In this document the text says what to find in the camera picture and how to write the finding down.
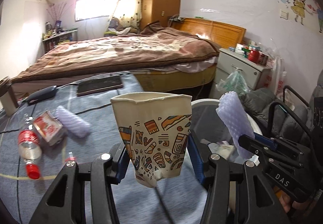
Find brown tablet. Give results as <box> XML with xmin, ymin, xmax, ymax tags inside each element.
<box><xmin>76</xmin><ymin>75</ymin><xmax>124</xmax><ymax>97</ymax></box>

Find white red printed bags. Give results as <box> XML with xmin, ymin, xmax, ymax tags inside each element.
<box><xmin>265</xmin><ymin>56</ymin><xmax>288</xmax><ymax>96</ymax></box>

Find white nightstand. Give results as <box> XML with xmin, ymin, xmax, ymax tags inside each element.
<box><xmin>209</xmin><ymin>48</ymin><xmax>273</xmax><ymax>100</ymax></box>

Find crushed patterned paper cup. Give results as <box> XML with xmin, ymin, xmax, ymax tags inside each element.
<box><xmin>110</xmin><ymin>92</ymin><xmax>192</xmax><ymax>188</ymax></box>

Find decorative dry branches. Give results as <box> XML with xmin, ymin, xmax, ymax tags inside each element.
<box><xmin>47</xmin><ymin>1</ymin><xmax>68</xmax><ymax>23</ymax></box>

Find red can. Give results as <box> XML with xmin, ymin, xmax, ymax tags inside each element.
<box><xmin>248</xmin><ymin>49</ymin><xmax>260</xmax><ymax>63</ymax></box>

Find dark glasses case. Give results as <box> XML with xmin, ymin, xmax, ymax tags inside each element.
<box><xmin>26</xmin><ymin>85</ymin><xmax>57</xmax><ymax>105</ymax></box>

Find wooden headboard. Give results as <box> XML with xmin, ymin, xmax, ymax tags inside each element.
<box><xmin>174</xmin><ymin>18</ymin><xmax>246</xmax><ymax>49</ymax></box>

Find brown teddy bear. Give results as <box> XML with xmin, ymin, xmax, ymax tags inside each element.
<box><xmin>109</xmin><ymin>18</ymin><xmax>122</xmax><ymax>33</ymax></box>

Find translucent bin liner bag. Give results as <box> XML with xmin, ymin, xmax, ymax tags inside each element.
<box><xmin>192</xmin><ymin>102</ymin><xmax>243</xmax><ymax>161</ymax></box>

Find window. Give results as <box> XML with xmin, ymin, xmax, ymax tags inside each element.
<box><xmin>75</xmin><ymin>0</ymin><xmax>119</xmax><ymax>22</ymax></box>

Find bed with brown blanket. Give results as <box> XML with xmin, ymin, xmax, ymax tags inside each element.
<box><xmin>11</xmin><ymin>22</ymin><xmax>220</xmax><ymax>83</ymax></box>

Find brown and white mug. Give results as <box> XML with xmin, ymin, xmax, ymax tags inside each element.
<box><xmin>0</xmin><ymin>76</ymin><xmax>19</xmax><ymax>116</ymax></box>

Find pink bed sheet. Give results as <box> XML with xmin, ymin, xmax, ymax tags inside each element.
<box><xmin>174</xmin><ymin>56</ymin><xmax>219</xmax><ymax>73</ymax></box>

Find lilac foam net sleeve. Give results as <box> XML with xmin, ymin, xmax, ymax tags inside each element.
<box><xmin>55</xmin><ymin>105</ymin><xmax>92</xmax><ymax>138</ymax></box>
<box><xmin>216</xmin><ymin>91</ymin><xmax>254</xmax><ymax>159</ymax></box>

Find cluster of desk bottles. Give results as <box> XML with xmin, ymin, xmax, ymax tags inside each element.
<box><xmin>42</xmin><ymin>21</ymin><xmax>63</xmax><ymax>39</ymax></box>

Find dark grey jacket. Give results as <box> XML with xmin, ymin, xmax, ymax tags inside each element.
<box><xmin>240</xmin><ymin>88</ymin><xmax>313</xmax><ymax>154</ymax></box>

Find small desk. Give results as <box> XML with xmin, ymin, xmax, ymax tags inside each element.
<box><xmin>42</xmin><ymin>28</ymin><xmax>79</xmax><ymax>52</ymax></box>

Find clear bottle with red cap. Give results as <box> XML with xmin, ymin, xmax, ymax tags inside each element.
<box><xmin>18</xmin><ymin>113</ymin><xmax>43</xmax><ymax>179</ymax></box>

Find black chair frame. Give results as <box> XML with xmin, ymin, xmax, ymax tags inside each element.
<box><xmin>267</xmin><ymin>85</ymin><xmax>315</xmax><ymax>139</ymax></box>

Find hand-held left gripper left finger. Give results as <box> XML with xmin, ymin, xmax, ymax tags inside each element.
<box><xmin>29</xmin><ymin>143</ymin><xmax>130</xmax><ymax>224</ymax></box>

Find person's right hand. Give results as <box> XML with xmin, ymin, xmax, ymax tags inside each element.
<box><xmin>278</xmin><ymin>192</ymin><xmax>295</xmax><ymax>215</ymax></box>

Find white round waste bin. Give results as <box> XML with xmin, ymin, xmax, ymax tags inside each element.
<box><xmin>190</xmin><ymin>99</ymin><xmax>264</xmax><ymax>171</ymax></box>

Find green patterned plastic bag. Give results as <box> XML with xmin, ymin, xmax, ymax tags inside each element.
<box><xmin>217</xmin><ymin>69</ymin><xmax>249</xmax><ymax>98</ymax></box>

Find group of small boxes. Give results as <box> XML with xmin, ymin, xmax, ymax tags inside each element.
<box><xmin>228</xmin><ymin>40</ymin><xmax>269</xmax><ymax>64</ymax></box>

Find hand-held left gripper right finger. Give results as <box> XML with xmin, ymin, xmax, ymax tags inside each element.
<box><xmin>188</xmin><ymin>134</ymin><xmax>290</xmax><ymax>224</ymax></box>

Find red and white packet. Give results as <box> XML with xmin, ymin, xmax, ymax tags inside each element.
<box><xmin>33</xmin><ymin>110</ymin><xmax>65</xmax><ymax>146</ymax></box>

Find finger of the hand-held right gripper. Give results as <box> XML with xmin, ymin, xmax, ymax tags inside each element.
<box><xmin>254</xmin><ymin>133</ymin><xmax>313</xmax><ymax>157</ymax></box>
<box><xmin>238</xmin><ymin>134</ymin><xmax>306</xmax><ymax>164</ymax></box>

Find yellow bed base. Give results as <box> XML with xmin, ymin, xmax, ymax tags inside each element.
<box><xmin>134</xmin><ymin>63</ymin><xmax>217</xmax><ymax>92</ymax></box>

